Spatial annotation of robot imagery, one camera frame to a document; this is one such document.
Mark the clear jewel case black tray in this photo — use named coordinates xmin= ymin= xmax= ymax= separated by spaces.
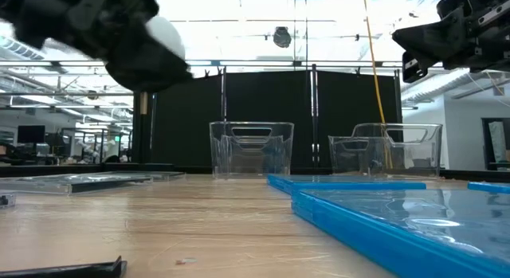
xmin=0 ymin=172 xmax=155 ymax=196
xmin=93 ymin=170 xmax=187 ymax=182

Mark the clear reflective jewel case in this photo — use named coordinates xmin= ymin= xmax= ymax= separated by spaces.
xmin=0 ymin=191 xmax=17 ymax=209

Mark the white globe lamp black base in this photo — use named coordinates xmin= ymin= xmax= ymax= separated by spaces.
xmin=104 ymin=15 xmax=188 ymax=174

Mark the black partition curtain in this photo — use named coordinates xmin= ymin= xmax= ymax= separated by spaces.
xmin=132 ymin=65 xmax=402 ymax=176

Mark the black plastic strip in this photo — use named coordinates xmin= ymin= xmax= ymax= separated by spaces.
xmin=0 ymin=256 xmax=128 ymax=278

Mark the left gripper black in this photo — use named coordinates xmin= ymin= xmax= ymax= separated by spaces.
xmin=0 ymin=0 xmax=194 ymax=82

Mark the black aluminium table frame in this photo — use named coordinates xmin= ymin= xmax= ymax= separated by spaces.
xmin=0 ymin=162 xmax=510 ymax=184

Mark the black computer monitor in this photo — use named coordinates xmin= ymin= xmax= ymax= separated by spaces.
xmin=16 ymin=124 xmax=46 ymax=145

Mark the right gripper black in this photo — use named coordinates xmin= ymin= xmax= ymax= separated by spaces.
xmin=392 ymin=0 xmax=510 ymax=84

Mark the black ceiling dome device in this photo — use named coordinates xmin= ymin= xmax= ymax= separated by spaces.
xmin=272 ymin=25 xmax=293 ymax=49

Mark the clear plastic storage bin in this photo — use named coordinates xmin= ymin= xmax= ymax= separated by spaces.
xmin=328 ymin=122 xmax=444 ymax=179
xmin=209 ymin=121 xmax=295 ymax=180

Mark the yellow cable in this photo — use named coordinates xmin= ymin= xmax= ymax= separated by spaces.
xmin=361 ymin=0 xmax=394 ymax=170

